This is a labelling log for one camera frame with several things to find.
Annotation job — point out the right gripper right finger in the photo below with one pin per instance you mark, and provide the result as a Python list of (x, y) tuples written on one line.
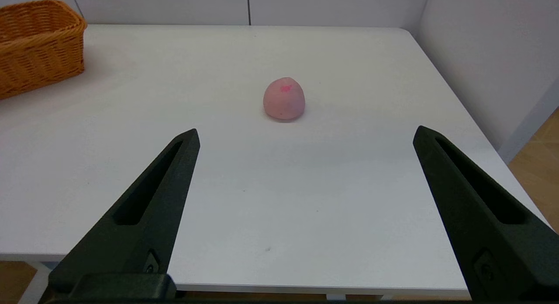
[(489, 243)]

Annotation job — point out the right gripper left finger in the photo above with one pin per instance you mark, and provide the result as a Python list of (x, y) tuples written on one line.
[(131, 234)]

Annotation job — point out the white table leg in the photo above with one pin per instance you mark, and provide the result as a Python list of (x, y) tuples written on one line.
[(32, 283)]

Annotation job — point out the pink peach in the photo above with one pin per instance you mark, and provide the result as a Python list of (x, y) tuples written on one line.
[(284, 101)]

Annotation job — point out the orange wicker basket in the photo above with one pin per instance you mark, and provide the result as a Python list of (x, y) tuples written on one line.
[(35, 50)]

